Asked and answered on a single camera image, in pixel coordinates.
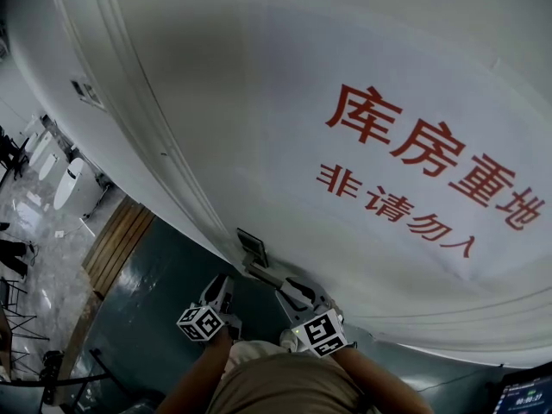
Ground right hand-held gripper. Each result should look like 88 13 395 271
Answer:
275 275 348 359

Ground white door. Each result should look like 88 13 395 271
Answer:
6 0 552 369

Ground black office chair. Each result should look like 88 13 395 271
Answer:
0 132 32 185

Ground silver door lock handle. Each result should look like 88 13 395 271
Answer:
235 227 286 293

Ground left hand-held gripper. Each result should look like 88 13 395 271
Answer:
176 273 242 343

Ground person's light trousers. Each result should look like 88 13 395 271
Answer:
223 338 288 380

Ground person's right forearm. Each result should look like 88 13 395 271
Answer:
336 344 429 414

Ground black folding chair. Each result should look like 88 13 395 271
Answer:
0 275 52 343

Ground wooden step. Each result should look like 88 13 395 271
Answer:
81 196 157 300

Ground black mounted display screen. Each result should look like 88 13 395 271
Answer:
497 366 552 414

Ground person's left forearm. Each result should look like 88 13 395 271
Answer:
156 331 237 414

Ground white oval bathtub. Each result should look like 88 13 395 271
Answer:
52 156 107 217

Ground white paper notice red print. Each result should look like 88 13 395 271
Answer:
258 0 552 282

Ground person's beige shirt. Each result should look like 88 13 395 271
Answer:
210 350 373 414

